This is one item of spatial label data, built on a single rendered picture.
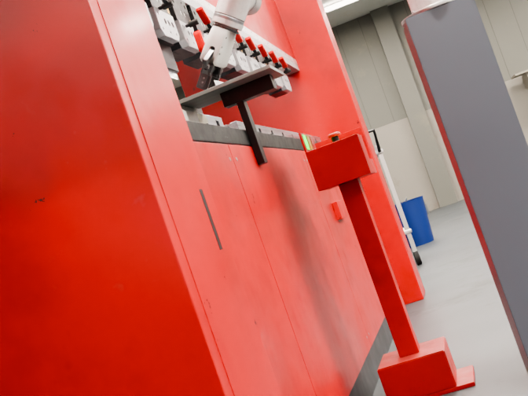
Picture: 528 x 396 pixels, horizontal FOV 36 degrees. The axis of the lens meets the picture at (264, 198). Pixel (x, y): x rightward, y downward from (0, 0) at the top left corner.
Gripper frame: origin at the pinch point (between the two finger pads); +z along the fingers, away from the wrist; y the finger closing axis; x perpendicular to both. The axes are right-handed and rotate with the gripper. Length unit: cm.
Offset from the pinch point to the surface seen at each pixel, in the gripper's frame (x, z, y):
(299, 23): -41, -37, -216
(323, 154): 31.6, 8.9, -24.0
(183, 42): -15.1, -8.3, -11.5
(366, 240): 51, 29, -31
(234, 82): 9.2, -2.8, 6.4
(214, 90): 4.9, 0.9, 7.1
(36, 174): 20, 15, 109
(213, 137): 17.9, 9.5, 34.1
